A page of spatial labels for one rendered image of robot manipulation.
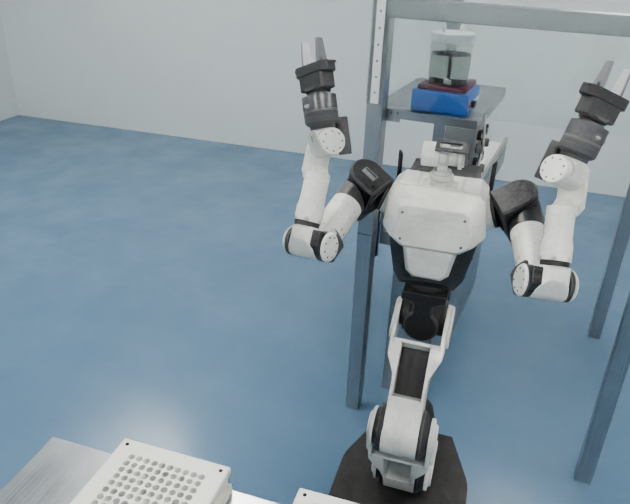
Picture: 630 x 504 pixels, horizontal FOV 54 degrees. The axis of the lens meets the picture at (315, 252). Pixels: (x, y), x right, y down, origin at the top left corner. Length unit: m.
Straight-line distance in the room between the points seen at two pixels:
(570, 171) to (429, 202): 0.37
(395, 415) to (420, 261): 0.45
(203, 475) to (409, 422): 0.72
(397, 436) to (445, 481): 0.58
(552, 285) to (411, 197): 0.43
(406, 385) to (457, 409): 1.08
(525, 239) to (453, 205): 0.20
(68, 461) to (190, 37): 5.20
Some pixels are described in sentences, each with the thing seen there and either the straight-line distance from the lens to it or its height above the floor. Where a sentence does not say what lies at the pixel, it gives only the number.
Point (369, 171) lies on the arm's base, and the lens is 1.74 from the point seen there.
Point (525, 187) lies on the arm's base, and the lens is 1.72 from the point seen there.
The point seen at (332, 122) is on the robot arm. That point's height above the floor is 1.46.
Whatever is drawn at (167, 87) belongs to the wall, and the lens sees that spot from 6.54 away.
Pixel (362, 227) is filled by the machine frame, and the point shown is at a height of 0.88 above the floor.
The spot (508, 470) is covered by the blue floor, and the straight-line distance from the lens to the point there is 2.74.
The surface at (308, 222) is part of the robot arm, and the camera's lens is 1.56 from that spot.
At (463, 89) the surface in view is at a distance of 2.13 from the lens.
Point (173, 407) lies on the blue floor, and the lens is 2.89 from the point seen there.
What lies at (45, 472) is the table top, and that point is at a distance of 1.50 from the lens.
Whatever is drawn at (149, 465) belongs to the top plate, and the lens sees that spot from 1.35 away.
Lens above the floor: 1.87
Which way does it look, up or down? 27 degrees down
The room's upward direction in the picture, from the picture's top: 2 degrees clockwise
